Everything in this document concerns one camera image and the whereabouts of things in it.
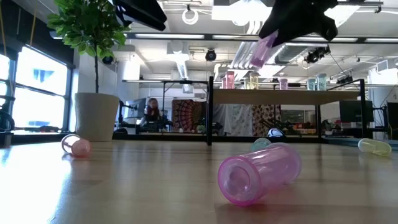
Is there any person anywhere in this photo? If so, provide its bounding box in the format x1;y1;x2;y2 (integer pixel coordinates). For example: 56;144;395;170
141;97;164;124

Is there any black ceiling spotlight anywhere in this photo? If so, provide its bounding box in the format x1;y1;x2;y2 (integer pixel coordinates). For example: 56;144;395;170
303;45;331;65

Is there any black background table frame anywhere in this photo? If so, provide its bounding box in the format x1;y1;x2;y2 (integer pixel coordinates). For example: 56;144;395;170
161;79;209;113

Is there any large glass window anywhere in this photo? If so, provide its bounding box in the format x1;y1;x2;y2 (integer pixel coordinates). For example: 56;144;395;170
0;44;75;134

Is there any brown patterned tapestry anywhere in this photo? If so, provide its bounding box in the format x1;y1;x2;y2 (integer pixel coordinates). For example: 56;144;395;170
171;99;208;132

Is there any floral patterned cloth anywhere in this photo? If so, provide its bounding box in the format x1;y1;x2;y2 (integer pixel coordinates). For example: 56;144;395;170
252;105;281;137

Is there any green leafy plant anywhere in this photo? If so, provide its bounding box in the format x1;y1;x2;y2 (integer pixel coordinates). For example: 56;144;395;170
46;0;133;94

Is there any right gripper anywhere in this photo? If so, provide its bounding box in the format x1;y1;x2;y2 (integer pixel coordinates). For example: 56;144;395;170
259;0;339;47

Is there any long ceiling light strip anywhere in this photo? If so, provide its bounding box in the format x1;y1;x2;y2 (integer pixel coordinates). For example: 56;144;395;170
212;34;261;40
134;33;206;40

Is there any white round plant pot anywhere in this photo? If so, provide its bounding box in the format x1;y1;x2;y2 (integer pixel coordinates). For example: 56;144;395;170
73;91;121;142

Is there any white coiled cable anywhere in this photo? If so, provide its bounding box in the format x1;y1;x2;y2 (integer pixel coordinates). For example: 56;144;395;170
181;7;200;26

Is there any wooden shelf with black frame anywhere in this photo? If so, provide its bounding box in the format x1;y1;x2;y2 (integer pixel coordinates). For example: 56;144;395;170
206;75;367;146

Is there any white patterned cloth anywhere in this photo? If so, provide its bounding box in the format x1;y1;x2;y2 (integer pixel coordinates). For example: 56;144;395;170
213;104;254;137

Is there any black computer monitor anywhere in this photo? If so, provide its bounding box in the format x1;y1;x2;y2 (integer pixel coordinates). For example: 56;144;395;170
338;100;374;123

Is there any black ceiling camera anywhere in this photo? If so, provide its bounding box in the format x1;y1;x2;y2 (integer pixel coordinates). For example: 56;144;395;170
205;48;218;62

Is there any black white round object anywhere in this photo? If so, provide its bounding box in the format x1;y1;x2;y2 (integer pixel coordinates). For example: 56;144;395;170
267;128;285;139

